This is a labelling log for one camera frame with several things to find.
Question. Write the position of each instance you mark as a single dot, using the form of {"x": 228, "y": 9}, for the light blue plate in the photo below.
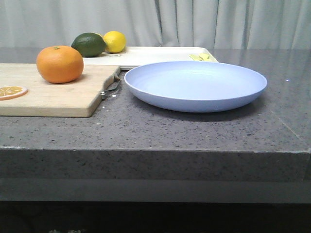
{"x": 198, "y": 87}

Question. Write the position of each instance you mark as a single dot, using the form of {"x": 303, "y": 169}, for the orange fruit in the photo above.
{"x": 59, "y": 64}

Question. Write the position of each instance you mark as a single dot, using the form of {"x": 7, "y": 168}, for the cream white tray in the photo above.
{"x": 133, "y": 57}

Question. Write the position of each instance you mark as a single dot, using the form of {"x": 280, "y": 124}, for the pale yellow slices on tray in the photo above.
{"x": 200, "y": 57}

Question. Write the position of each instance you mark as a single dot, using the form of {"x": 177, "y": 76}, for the wooden cutting board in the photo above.
{"x": 79, "y": 98}

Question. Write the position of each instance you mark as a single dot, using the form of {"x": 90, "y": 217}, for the yellow lemon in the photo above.
{"x": 115, "y": 41}

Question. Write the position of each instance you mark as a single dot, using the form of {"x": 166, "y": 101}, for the green lime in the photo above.
{"x": 89, "y": 44}

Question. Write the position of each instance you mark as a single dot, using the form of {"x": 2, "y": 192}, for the white curtain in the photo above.
{"x": 211, "y": 24}

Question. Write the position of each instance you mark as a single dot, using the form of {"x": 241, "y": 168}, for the orange slice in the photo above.
{"x": 11, "y": 92}

